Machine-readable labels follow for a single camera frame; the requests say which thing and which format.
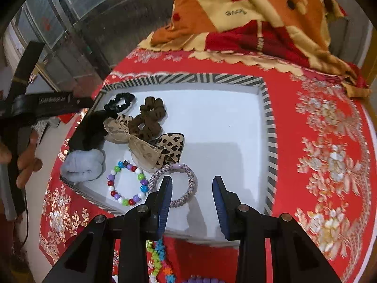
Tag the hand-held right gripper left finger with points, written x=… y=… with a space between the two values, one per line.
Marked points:
x=165 y=205

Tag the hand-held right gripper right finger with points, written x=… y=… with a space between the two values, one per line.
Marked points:
x=219 y=205

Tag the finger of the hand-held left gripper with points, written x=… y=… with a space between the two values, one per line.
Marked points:
x=88 y=132

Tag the grey fluffy scrunchie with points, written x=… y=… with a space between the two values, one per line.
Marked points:
x=82 y=165

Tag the black scrunchie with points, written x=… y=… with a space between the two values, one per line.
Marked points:
x=113 y=103

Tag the beige print bow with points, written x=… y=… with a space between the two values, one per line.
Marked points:
x=141 y=150

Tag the brown scrunchie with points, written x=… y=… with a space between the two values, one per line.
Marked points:
x=147 y=129

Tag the leopard print bow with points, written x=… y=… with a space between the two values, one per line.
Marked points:
x=172 y=144

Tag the striped shallow box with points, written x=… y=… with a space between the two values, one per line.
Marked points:
x=223 y=129

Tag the person's left hand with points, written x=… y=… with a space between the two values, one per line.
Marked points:
x=28 y=162

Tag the red floral tablecloth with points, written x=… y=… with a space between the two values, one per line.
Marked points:
x=294 y=153

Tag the glass sliding door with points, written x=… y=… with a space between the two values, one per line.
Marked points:
x=103 y=20

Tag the orange printed blanket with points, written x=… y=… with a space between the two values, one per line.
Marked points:
x=235 y=35

